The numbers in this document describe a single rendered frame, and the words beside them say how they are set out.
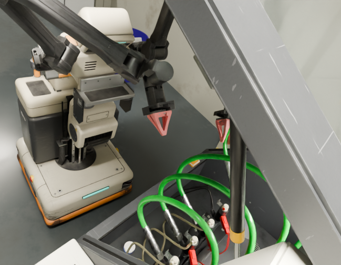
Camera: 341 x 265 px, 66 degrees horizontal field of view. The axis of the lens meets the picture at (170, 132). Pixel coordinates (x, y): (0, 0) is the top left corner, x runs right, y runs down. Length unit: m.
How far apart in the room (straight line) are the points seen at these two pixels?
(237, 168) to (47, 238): 1.74
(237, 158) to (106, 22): 0.93
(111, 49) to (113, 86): 0.55
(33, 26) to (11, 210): 1.43
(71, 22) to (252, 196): 0.93
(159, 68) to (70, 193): 1.22
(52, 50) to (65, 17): 0.26
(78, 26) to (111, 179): 1.28
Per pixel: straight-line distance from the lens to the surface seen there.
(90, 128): 1.42
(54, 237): 1.97
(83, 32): 0.77
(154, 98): 0.80
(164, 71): 0.75
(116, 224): 0.92
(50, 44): 0.99
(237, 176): 0.31
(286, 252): 0.29
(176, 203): 0.57
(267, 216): 1.23
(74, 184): 1.83
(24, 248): 1.96
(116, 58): 0.78
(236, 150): 0.29
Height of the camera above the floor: 1.76
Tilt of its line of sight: 40 degrees down
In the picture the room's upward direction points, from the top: 19 degrees clockwise
